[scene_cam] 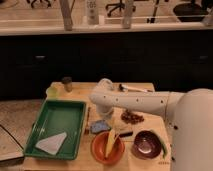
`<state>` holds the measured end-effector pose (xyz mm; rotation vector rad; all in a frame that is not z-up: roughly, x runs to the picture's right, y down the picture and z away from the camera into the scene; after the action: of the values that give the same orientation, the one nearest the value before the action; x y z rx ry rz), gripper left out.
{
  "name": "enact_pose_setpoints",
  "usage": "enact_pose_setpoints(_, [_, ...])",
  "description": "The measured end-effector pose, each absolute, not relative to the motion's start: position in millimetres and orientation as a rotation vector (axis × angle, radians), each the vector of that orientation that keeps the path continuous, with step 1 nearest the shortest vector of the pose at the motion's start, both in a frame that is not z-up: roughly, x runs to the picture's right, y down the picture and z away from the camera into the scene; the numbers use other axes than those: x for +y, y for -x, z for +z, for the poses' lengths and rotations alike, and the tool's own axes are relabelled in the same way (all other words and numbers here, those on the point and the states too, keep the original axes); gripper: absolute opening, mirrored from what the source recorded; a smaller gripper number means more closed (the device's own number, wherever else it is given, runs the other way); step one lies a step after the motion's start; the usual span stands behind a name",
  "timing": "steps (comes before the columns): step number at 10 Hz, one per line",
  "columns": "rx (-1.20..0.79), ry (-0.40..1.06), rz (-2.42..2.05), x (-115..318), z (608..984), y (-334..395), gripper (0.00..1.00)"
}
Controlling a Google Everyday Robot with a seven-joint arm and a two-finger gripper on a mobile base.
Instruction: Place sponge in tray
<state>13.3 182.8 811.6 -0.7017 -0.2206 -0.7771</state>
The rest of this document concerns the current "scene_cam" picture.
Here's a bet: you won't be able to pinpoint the blue sponge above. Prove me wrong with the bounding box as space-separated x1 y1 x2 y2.
90 120 111 134

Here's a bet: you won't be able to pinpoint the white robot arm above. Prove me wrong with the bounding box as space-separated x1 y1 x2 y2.
89 78 213 171

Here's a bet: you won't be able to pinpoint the green plastic tray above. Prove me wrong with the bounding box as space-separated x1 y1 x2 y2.
24 100 86 160

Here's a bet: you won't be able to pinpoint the white cloth in tray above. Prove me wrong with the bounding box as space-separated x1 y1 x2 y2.
35 132 67 155

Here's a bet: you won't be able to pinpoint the thin brown stick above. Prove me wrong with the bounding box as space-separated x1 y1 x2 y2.
84 107 91 135

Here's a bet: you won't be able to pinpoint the yellow banana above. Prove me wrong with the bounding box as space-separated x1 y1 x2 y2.
105 129 119 157

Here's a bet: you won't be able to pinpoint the pile of brown nuts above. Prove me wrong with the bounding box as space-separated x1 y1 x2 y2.
121 110 144 124

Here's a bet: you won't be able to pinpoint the orange bowl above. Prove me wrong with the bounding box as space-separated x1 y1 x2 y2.
91 131 125 165

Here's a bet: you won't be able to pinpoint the black marker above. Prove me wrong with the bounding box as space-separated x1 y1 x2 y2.
119 131 133 138

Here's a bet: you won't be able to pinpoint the dark purple bowl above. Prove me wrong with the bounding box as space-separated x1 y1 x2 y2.
131 130 162 160

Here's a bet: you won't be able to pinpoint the yellow-green cup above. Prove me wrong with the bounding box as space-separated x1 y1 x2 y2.
46 86 58 99

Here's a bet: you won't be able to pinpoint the green chili pepper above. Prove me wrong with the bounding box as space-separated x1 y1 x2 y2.
150 129 168 159

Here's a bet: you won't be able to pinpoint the dark cabinet counter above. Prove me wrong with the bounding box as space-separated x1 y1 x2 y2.
0 27 213 100

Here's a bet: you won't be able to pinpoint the black office chair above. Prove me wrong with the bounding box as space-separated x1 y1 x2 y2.
105 0 128 17

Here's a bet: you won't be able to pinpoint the wooden-handled brush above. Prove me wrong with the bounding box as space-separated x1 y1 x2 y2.
118 84 153 92

